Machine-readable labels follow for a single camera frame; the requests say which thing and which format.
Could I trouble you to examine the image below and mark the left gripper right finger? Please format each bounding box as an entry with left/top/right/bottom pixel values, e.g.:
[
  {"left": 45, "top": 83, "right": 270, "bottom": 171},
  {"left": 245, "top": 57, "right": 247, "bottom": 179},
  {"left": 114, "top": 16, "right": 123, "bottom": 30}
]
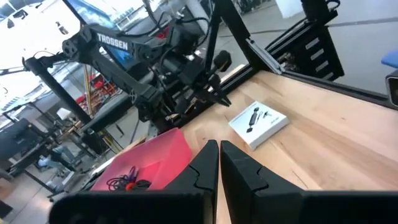
[{"left": 220, "top": 139, "right": 398, "bottom": 224}]

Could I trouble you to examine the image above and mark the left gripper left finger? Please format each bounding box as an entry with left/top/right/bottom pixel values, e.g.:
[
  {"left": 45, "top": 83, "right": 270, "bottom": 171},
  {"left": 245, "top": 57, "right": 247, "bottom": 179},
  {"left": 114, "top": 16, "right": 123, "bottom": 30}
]
[{"left": 49, "top": 139, "right": 220, "bottom": 224}]

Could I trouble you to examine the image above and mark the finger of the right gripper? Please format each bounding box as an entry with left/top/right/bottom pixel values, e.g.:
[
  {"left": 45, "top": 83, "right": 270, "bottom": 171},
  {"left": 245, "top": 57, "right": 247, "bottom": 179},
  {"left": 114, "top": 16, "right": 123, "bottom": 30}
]
[
  {"left": 211, "top": 74, "right": 233, "bottom": 107},
  {"left": 195, "top": 88, "right": 224, "bottom": 106}
]

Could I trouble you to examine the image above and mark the black cable bundle red tie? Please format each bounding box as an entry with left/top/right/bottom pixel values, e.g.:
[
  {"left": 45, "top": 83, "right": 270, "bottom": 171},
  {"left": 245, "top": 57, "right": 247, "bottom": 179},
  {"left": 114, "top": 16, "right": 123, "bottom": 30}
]
[{"left": 124, "top": 179, "right": 153, "bottom": 191}]

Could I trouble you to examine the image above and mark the pink plastic bin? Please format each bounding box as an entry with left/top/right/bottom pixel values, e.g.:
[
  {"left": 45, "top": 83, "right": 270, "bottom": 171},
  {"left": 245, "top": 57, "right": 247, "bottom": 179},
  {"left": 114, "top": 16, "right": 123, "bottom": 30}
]
[{"left": 89, "top": 126, "right": 194, "bottom": 191}]

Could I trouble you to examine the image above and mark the white box with product picture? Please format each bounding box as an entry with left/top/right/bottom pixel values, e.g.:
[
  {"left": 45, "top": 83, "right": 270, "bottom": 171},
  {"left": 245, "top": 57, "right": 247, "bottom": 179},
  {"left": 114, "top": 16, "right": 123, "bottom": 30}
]
[{"left": 228, "top": 100, "right": 290, "bottom": 151}]

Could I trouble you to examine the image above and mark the blue object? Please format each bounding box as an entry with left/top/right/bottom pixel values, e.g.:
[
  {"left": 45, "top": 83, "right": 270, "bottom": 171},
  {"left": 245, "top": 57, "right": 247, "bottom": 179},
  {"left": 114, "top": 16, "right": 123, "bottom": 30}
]
[{"left": 381, "top": 49, "right": 398, "bottom": 70}]

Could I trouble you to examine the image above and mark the black background desk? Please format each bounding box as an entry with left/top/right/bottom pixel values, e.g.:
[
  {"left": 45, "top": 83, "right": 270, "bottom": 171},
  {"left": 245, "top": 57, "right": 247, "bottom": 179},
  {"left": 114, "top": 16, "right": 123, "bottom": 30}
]
[{"left": 0, "top": 117, "right": 75, "bottom": 194}]

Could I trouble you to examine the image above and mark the yellow extension cable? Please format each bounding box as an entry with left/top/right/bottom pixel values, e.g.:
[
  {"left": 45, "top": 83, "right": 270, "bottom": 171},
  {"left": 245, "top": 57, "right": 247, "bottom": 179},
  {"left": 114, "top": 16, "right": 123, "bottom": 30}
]
[{"left": 81, "top": 63, "right": 94, "bottom": 118}]

